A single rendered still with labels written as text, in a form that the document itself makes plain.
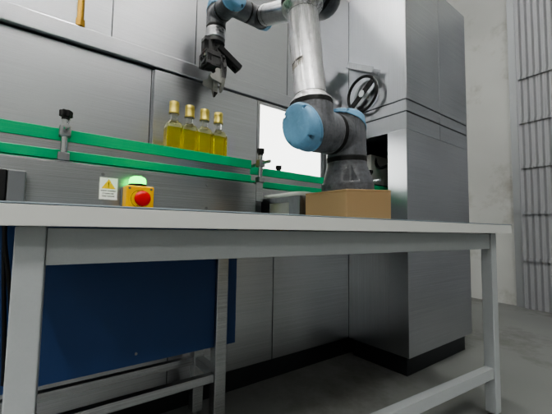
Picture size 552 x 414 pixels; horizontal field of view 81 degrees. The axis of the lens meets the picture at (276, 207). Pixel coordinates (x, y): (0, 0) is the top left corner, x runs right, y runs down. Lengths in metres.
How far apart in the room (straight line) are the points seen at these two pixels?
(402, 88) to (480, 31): 2.90
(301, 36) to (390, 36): 1.16
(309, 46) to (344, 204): 0.42
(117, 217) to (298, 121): 0.49
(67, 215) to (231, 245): 0.30
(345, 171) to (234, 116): 0.73
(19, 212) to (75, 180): 0.40
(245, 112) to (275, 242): 0.90
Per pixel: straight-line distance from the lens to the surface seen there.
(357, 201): 0.88
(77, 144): 1.01
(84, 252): 0.63
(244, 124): 1.52
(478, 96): 4.45
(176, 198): 1.03
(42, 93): 1.34
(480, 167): 4.24
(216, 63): 1.36
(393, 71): 1.97
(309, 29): 0.97
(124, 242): 0.64
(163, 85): 1.41
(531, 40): 4.37
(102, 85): 1.37
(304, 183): 1.47
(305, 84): 0.90
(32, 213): 0.59
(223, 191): 1.09
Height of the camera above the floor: 0.72
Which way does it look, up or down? 4 degrees up
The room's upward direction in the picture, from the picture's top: 1 degrees clockwise
